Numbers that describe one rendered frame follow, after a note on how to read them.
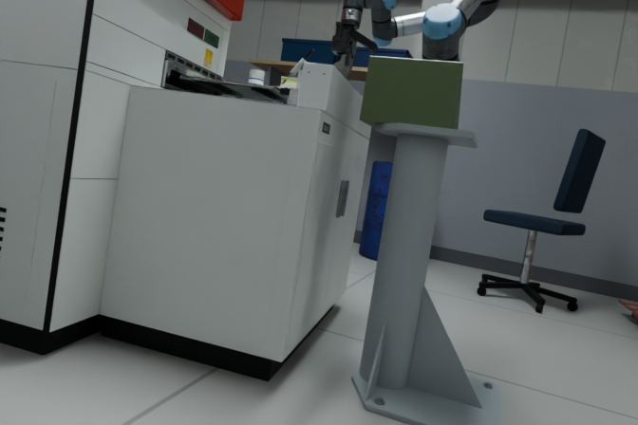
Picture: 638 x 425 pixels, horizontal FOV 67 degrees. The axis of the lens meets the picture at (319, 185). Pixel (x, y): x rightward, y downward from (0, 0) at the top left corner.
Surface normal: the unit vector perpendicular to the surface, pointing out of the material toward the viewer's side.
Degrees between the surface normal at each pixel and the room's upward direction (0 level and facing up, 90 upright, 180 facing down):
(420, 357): 90
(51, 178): 90
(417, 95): 90
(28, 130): 90
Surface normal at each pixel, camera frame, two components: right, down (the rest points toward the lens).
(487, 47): -0.35, -0.01
